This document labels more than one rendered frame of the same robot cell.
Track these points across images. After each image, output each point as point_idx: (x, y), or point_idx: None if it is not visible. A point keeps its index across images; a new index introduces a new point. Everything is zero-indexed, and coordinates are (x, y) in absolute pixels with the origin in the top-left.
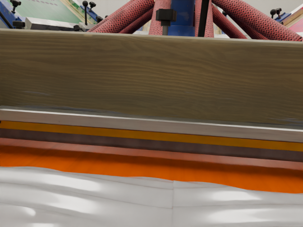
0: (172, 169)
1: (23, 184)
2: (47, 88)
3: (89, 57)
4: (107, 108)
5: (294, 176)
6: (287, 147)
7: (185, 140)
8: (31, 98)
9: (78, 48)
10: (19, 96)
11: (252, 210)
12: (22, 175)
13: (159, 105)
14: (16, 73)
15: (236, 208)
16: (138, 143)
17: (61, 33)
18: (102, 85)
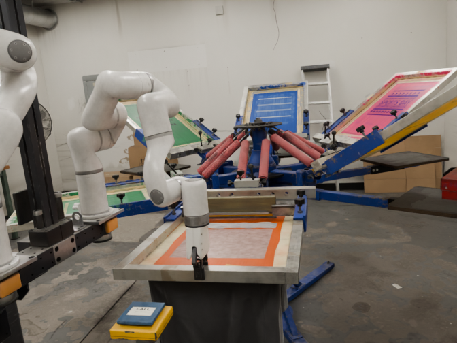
0: (237, 221)
1: (213, 224)
2: (212, 208)
3: (219, 202)
4: (224, 211)
5: (258, 220)
6: (258, 215)
7: (239, 216)
8: (209, 210)
9: (217, 201)
10: None
11: (244, 224)
12: (212, 223)
13: (233, 209)
14: None
15: (242, 224)
16: (230, 217)
17: (214, 198)
18: (222, 207)
